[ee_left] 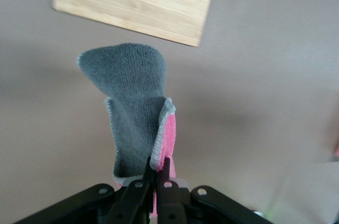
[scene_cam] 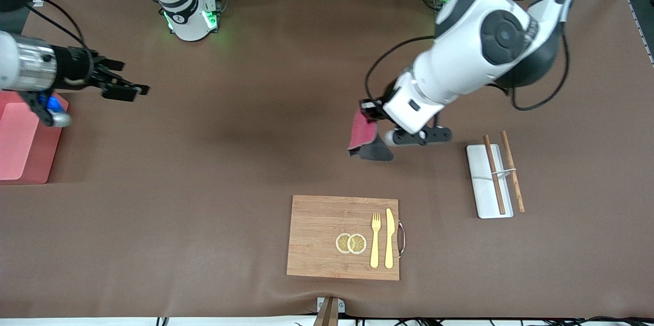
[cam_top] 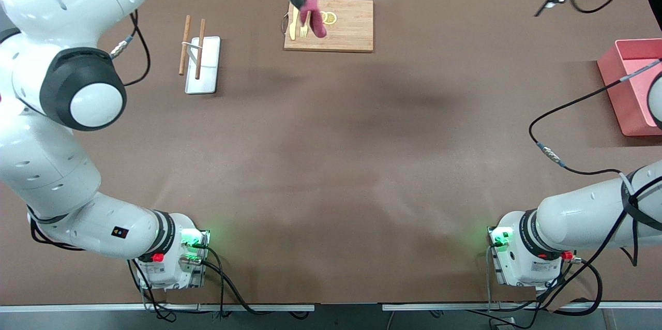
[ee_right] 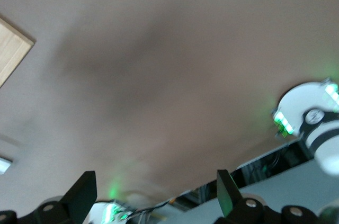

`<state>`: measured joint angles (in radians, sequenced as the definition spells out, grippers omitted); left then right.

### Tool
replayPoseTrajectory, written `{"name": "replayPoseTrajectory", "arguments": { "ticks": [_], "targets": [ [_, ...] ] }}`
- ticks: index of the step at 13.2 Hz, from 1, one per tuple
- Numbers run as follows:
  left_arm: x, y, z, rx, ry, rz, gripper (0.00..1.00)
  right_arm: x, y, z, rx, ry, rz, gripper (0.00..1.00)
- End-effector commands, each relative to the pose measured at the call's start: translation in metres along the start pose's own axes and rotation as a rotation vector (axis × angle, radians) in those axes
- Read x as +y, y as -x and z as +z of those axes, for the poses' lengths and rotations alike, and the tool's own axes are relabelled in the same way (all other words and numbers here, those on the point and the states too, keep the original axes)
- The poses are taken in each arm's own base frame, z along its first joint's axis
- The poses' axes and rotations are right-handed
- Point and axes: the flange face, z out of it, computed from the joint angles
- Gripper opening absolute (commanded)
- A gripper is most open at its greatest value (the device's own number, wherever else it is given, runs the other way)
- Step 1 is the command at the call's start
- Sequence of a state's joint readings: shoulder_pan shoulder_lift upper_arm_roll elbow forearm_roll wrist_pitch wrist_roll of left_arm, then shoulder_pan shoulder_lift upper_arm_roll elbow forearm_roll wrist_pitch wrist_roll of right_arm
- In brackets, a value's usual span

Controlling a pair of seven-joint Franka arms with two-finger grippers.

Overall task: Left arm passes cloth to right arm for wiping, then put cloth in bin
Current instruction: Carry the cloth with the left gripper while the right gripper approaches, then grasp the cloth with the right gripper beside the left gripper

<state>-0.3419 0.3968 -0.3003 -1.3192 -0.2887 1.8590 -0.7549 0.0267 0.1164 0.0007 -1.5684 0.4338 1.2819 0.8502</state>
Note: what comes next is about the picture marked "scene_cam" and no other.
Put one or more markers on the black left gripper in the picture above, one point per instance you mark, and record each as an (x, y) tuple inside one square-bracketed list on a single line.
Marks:
[(378, 105)]

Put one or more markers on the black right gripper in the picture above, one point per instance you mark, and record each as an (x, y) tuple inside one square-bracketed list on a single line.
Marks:
[(72, 68)]

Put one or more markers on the red and grey cloth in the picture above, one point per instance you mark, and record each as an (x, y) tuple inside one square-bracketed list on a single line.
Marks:
[(365, 137)]

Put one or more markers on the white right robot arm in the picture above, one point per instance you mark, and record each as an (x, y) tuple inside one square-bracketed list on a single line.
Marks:
[(25, 63)]

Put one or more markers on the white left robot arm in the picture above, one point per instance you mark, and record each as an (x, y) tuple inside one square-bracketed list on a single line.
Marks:
[(485, 45)]

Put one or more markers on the pink plastic bin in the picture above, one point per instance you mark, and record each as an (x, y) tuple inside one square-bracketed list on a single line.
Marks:
[(23, 147)]

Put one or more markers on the yellow knife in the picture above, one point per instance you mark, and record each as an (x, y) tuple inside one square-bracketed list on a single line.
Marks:
[(389, 239)]

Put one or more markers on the wooden cutting board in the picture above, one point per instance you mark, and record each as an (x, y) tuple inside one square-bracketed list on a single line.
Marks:
[(327, 236)]

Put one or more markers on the yellow fork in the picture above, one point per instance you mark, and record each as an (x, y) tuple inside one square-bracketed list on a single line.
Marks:
[(375, 244)]

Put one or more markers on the lemon slice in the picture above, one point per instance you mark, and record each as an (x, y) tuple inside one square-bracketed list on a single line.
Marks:
[(341, 243), (357, 243)]

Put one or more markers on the white rectangular tray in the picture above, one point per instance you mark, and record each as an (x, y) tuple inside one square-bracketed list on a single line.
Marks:
[(480, 188)]

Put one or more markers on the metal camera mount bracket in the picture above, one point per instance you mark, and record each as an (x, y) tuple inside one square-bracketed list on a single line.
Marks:
[(331, 308)]

